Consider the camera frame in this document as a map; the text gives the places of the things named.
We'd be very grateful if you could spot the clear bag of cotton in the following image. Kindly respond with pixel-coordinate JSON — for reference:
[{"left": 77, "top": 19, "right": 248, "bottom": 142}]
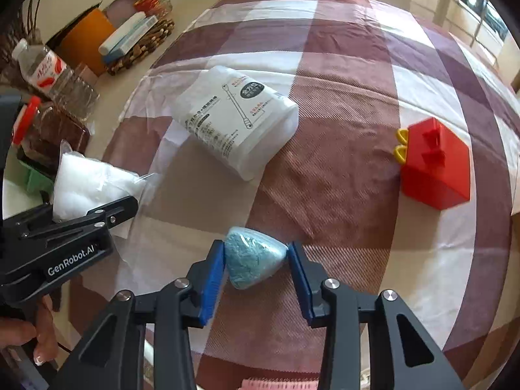
[{"left": 52, "top": 140, "right": 158, "bottom": 222}]

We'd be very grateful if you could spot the blue foil triangle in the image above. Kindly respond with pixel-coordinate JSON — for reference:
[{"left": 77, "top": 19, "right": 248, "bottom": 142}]
[{"left": 224, "top": 226, "right": 288, "bottom": 290}]

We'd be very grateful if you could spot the red house-shaped plastic box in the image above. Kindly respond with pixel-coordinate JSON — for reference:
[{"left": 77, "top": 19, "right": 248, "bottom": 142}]
[{"left": 393, "top": 117, "right": 471, "bottom": 210}]

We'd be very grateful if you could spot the white cotton swab box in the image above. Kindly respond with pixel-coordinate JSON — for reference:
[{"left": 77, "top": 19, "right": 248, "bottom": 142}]
[{"left": 173, "top": 65, "right": 299, "bottom": 181}]

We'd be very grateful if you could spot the pink tooth-capped roller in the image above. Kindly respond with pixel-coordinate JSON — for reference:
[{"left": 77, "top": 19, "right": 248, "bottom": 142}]
[{"left": 239, "top": 379, "right": 319, "bottom": 390}]

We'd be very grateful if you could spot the person's left hand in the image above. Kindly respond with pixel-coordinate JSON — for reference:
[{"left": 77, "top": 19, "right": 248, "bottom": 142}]
[{"left": 0, "top": 296, "right": 59, "bottom": 365}]

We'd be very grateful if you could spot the green plastic clip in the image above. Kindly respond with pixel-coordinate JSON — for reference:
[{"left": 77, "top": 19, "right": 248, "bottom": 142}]
[{"left": 18, "top": 159, "right": 56, "bottom": 195}]

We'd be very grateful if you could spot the red-lidded jar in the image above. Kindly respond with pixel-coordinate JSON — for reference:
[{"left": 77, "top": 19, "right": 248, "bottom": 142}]
[{"left": 11, "top": 96, "right": 90, "bottom": 170}]

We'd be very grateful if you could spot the plastic water bottle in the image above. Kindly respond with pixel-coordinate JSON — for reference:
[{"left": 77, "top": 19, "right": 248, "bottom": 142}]
[{"left": 11, "top": 39, "right": 99, "bottom": 122}]

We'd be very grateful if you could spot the orange holder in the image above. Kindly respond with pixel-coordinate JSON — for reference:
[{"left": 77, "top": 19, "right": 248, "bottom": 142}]
[{"left": 46, "top": 4, "right": 115, "bottom": 76}]

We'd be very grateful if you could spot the woven rattan basket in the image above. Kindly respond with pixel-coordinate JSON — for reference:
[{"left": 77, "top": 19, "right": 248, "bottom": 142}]
[{"left": 102, "top": 18, "right": 175, "bottom": 76}]

